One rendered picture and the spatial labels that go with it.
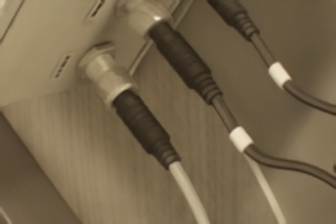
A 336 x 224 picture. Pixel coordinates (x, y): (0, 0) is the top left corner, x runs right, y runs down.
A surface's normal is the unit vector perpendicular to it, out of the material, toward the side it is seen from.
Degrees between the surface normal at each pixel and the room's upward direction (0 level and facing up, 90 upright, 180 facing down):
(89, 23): 133
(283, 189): 90
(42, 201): 42
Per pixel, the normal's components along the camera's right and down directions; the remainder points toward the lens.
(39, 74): 0.55, 0.72
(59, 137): -0.71, 0.15
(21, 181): 0.40, -0.71
